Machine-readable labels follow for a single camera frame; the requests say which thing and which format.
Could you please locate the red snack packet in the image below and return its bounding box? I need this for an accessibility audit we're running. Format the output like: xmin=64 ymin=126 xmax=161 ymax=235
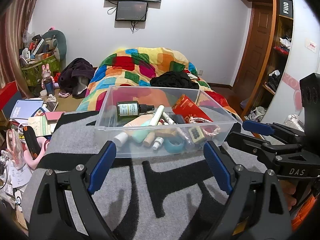
xmin=172 ymin=94 xmax=213 ymax=123

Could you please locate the dark purple bottle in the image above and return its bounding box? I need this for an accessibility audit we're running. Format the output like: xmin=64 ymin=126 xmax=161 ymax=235
xmin=171 ymin=114 xmax=186 ymax=124

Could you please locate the green beige tube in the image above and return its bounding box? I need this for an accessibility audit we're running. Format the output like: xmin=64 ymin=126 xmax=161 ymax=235
xmin=131 ymin=120 xmax=150 ymax=143

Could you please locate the white gold pen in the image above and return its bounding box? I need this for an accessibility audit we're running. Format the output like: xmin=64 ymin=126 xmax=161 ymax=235
xmin=149 ymin=105 xmax=165 ymax=126

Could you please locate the green glass bottle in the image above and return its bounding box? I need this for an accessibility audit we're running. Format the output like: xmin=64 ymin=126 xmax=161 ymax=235
xmin=117 ymin=101 xmax=155 ymax=118

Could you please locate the white printed tube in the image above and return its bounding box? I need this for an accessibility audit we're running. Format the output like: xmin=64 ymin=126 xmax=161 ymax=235
xmin=162 ymin=112 xmax=175 ymax=125

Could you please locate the slim beige red tube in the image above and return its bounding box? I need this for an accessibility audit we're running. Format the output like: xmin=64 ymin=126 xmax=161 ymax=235
xmin=143 ymin=128 xmax=177 ymax=147

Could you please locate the person's right hand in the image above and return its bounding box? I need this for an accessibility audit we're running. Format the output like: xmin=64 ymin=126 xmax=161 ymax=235
xmin=279 ymin=180 xmax=297 ymax=211

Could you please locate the grey black blanket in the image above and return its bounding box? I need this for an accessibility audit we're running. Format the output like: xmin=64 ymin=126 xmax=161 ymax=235
xmin=22 ymin=111 xmax=227 ymax=239

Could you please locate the pink box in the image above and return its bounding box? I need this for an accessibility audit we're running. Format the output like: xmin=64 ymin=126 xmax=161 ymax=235
xmin=44 ymin=112 xmax=65 ymax=122

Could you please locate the blue white book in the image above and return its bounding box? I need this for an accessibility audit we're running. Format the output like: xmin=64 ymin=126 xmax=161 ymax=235
xmin=10 ymin=99 xmax=43 ymax=119

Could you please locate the clear plastic storage bin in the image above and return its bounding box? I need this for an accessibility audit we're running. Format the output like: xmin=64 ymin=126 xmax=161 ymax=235
xmin=94 ymin=86 xmax=236 ymax=158

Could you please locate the black garment on bed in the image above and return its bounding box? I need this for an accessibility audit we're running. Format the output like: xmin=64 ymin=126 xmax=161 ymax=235
xmin=150 ymin=71 xmax=199 ymax=89

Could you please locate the wooden door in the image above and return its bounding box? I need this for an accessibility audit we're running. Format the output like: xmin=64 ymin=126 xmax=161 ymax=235
xmin=233 ymin=4 xmax=272 ymax=100

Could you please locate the pink rabbit figurine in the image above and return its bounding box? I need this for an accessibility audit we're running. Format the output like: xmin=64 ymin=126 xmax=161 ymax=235
xmin=42 ymin=63 xmax=55 ymax=95

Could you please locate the red box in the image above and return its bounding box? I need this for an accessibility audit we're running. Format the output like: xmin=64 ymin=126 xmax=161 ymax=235
xmin=0 ymin=81 xmax=18 ymax=110

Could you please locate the dark purple clothes pile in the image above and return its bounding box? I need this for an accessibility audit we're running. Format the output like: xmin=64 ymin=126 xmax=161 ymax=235
xmin=58 ymin=58 xmax=95 ymax=99

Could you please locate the black FiiO box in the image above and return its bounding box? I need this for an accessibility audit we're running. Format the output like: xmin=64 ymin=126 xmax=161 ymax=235
xmin=279 ymin=0 xmax=293 ymax=18

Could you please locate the green storage basket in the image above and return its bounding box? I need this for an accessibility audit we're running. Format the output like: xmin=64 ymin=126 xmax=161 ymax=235
xmin=21 ymin=55 xmax=61 ymax=87

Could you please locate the wooden wardrobe shelf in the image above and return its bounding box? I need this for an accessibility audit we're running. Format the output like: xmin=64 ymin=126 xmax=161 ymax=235
xmin=238 ymin=0 xmax=293 ymax=119

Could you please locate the colourful patchwork quilt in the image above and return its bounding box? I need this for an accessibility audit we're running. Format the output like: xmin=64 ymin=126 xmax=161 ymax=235
xmin=76 ymin=47 xmax=240 ymax=120

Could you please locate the grey green neck pillow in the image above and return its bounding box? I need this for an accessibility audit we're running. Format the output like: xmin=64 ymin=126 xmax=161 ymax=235
xmin=42 ymin=30 xmax=67 ymax=61

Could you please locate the striped curtain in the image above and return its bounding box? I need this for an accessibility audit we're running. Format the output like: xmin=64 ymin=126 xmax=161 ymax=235
xmin=1 ymin=0 xmax=37 ymax=98

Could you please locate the small wall monitor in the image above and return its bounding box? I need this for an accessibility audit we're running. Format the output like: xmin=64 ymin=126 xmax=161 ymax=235
xmin=115 ymin=1 xmax=149 ymax=22

